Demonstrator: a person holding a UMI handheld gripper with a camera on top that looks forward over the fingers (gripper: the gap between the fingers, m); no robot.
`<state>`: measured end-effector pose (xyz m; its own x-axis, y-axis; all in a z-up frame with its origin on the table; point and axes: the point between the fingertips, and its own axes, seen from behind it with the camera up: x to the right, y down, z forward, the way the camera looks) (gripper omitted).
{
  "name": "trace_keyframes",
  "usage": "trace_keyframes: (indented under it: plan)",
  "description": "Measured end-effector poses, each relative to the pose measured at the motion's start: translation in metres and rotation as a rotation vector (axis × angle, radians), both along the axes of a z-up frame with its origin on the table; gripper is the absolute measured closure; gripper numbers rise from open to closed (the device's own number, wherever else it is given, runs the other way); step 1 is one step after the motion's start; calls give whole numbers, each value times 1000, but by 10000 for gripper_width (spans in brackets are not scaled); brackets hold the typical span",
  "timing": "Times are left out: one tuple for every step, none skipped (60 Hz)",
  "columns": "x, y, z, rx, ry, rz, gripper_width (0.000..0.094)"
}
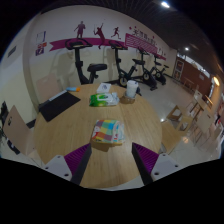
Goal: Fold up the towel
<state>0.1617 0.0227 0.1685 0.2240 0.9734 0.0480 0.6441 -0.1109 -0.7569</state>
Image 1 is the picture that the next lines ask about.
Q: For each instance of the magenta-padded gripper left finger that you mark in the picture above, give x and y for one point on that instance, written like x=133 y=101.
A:
x=60 y=166

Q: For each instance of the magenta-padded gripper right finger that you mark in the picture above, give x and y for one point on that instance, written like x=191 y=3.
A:
x=163 y=165

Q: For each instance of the group of wooden chairs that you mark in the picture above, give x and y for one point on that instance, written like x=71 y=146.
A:
x=176 y=116

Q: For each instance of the light wooden chair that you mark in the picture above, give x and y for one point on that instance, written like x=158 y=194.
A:
x=48 y=87
x=16 y=128

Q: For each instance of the black flat mat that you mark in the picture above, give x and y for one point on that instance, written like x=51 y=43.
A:
x=58 y=106

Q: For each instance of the brown cardboard cup holder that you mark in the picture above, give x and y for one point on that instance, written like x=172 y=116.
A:
x=126 y=100

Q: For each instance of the blue marker with orange cap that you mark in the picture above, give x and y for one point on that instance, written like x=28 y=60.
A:
x=72 y=89

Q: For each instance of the green wet wipes pack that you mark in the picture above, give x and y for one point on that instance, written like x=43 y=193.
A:
x=103 y=100

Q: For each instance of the white tissue pack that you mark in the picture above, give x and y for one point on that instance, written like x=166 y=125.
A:
x=103 y=88

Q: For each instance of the ceiling lights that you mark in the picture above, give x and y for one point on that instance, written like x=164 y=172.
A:
x=165 y=4

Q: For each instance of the magenta wall decal banner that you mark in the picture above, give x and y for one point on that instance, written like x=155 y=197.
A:
x=60 y=43

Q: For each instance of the wall poster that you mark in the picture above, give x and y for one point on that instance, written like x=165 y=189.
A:
x=40 y=43

